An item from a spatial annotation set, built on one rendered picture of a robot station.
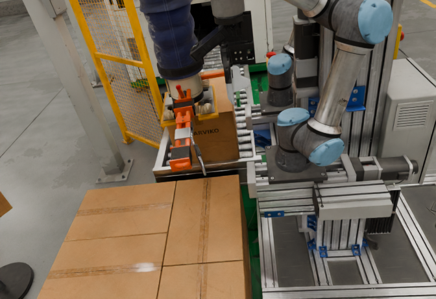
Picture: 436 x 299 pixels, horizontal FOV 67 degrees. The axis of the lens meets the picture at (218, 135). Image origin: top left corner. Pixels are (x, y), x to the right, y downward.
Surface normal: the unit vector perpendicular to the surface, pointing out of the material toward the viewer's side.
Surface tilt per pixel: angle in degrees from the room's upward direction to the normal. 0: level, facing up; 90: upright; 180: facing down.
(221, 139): 90
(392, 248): 0
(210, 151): 90
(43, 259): 0
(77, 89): 90
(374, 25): 83
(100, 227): 0
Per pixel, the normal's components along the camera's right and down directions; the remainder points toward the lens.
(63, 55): 0.00, 0.58
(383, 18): 0.47, 0.34
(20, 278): -0.15, -0.80
